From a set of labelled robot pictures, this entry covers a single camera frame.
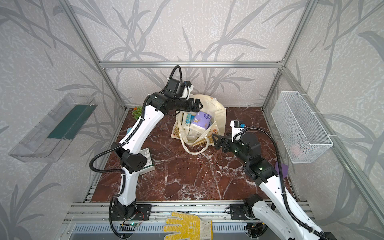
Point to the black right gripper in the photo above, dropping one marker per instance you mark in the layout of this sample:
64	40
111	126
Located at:
228	142

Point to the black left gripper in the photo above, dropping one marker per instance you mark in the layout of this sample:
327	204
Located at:
190	108

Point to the purple tissue pack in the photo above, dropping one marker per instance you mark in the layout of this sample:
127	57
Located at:
201	122

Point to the blue tissue pack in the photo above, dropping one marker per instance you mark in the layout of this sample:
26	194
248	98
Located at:
193	135

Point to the cream floral canvas tote bag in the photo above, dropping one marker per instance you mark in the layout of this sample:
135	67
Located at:
218	123

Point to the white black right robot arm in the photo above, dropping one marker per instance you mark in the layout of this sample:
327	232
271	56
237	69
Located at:
287	220

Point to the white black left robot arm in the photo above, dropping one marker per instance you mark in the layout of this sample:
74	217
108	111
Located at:
175	96

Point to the purple pink small shovel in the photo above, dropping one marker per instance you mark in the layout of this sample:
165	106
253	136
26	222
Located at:
285	169

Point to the potted plant white pot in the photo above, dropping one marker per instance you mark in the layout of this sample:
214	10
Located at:
137	112

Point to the yellow knit work glove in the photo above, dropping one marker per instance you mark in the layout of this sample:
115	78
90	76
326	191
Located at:
183	226

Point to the small green circuit board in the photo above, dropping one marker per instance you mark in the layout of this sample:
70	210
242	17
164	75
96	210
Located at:
130	227

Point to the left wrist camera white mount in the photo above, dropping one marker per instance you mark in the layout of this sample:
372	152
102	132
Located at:
187	88

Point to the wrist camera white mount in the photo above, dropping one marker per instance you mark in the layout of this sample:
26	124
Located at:
187	88
237	126

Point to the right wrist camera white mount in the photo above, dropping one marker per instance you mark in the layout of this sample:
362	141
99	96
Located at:
237	126

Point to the white wire mesh basket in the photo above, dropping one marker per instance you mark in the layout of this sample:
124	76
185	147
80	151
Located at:
304	137

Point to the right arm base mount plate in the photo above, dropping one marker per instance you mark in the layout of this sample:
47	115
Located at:
236	211

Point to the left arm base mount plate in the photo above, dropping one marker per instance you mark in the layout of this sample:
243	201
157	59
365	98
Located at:
142	212

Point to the clear acrylic wall shelf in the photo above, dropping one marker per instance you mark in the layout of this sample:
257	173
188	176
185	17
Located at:
50	138

